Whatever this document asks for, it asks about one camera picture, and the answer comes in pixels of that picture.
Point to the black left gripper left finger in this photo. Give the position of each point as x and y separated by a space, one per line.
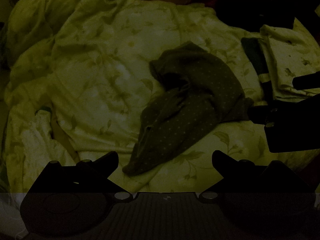
69 201

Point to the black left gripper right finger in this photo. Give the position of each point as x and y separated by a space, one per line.
263 202

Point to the floral print duvet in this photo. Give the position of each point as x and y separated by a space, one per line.
81 79

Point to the dark polka dot garment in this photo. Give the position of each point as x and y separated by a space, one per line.
200 92

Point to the folded light patterned garment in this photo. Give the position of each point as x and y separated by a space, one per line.
289 53

